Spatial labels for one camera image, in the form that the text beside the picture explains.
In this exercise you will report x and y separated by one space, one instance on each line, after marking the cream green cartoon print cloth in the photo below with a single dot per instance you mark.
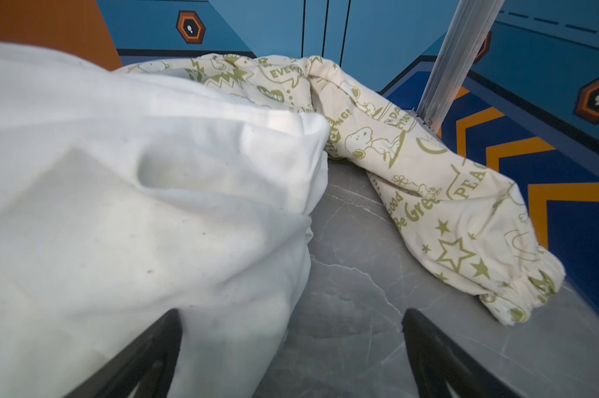
465 223

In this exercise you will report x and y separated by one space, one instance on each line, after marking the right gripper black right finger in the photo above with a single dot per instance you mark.
441 368

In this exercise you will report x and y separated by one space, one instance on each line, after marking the aluminium corner post right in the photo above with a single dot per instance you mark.
467 32

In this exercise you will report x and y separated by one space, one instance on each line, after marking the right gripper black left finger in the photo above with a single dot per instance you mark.
144 368

